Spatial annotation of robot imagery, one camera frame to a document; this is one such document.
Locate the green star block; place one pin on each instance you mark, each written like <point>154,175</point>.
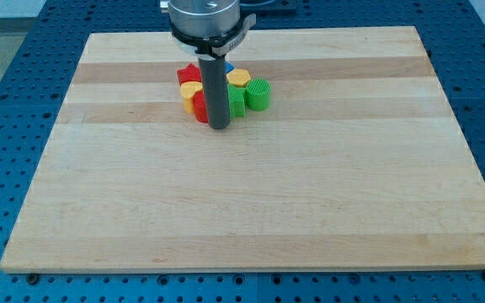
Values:
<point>237,101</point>

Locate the light wooden board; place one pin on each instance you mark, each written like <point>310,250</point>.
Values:
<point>358,164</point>

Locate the blue block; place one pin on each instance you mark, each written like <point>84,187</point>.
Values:
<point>229,67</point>

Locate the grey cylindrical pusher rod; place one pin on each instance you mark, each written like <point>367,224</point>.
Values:
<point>214,81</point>

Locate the yellow heart block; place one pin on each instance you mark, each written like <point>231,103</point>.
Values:
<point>187,92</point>

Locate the green cylinder block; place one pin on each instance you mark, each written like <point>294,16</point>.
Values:
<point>258,94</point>

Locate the red cylinder block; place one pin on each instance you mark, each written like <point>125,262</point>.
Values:
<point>200,107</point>

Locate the yellow hexagon block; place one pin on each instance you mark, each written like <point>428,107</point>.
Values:
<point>238,77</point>

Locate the red star block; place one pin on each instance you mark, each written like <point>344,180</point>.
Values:
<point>190,73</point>

